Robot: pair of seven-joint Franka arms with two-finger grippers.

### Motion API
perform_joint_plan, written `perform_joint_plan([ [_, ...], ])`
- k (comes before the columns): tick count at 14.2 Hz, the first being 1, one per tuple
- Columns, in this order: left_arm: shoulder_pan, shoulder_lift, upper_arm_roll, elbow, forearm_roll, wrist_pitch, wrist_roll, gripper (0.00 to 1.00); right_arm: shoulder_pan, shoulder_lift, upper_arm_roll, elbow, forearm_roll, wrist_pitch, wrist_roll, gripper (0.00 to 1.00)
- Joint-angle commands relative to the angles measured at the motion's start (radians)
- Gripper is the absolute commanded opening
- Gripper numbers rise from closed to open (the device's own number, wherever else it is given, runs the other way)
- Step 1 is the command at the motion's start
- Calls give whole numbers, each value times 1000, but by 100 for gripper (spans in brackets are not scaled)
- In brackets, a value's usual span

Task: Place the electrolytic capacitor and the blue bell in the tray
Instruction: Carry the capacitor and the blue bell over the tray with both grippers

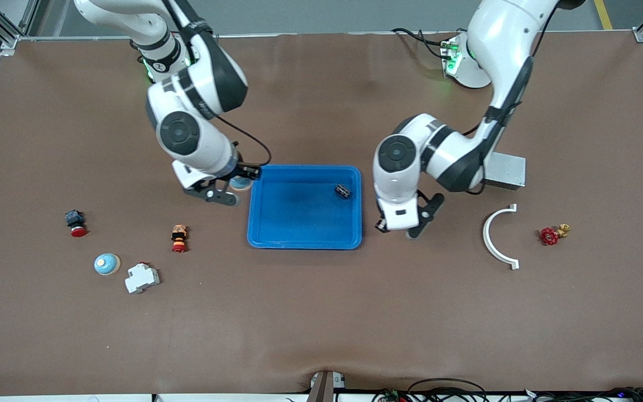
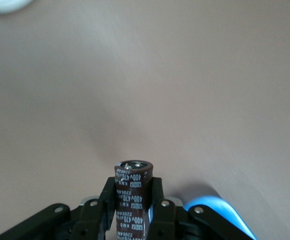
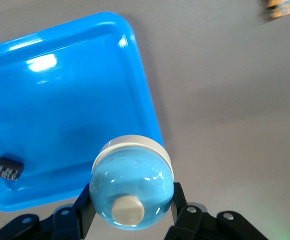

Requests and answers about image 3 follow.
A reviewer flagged blue dome bell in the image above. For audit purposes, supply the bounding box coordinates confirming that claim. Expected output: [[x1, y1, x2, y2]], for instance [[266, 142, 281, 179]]
[[88, 134, 175, 230]]

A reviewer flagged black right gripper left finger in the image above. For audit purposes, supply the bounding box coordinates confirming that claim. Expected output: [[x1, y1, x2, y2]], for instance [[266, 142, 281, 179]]
[[0, 183, 98, 240]]

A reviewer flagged orange red push button switch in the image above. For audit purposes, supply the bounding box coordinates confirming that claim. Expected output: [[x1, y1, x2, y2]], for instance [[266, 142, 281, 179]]
[[262, 0, 290, 20]]

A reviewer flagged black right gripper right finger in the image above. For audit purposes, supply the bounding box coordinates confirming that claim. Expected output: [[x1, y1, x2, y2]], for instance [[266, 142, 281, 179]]
[[164, 182, 270, 240]]

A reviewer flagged blue plastic tray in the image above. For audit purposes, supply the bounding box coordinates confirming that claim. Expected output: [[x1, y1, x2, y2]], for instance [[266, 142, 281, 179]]
[[0, 11, 165, 212]]

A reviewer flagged black electrolytic capacitor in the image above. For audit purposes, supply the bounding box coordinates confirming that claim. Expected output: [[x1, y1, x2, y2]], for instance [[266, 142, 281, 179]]
[[0, 155, 25, 181]]

